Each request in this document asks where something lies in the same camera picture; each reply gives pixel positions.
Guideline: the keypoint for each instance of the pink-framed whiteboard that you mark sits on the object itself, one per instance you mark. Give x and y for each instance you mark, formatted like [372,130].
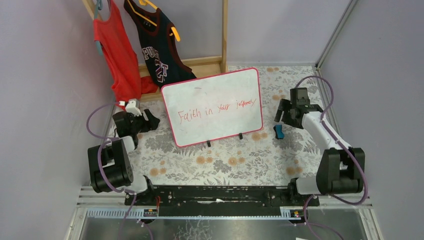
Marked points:
[215,107]

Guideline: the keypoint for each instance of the wooden clothes rack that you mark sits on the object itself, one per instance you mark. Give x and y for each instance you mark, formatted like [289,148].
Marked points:
[202,66]

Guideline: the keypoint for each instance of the navy basketball jersey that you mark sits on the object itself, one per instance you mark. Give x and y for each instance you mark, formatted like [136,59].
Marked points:
[158,46]

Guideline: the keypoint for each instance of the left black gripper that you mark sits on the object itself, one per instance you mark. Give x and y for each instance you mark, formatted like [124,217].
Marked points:
[142,118]

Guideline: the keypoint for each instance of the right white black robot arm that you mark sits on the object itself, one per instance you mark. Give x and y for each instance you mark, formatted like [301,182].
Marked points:
[341,165]

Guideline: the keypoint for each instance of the red tank top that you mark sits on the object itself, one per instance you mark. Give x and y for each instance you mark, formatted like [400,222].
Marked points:
[123,63]

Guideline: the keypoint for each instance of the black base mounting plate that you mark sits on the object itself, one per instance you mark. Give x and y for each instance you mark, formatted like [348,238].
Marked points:
[213,197]

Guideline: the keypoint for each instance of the floral table mat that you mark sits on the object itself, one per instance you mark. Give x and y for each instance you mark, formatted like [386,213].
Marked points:
[259,160]

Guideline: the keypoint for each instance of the blue and black eraser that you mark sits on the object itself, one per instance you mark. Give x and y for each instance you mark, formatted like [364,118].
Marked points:
[278,130]

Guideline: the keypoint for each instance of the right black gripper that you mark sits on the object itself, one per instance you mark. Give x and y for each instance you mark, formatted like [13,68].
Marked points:
[285,110]

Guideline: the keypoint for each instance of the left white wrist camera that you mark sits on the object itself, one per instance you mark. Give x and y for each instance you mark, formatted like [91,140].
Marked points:
[131,106]

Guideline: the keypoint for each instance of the aluminium frame rail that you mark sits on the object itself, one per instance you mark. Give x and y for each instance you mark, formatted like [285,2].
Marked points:
[335,34]

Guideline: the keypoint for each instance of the white slotted cable duct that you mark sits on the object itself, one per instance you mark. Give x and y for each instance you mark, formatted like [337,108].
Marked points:
[272,213]

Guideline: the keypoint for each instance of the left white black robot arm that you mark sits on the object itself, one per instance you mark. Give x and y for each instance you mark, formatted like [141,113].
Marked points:
[109,165]

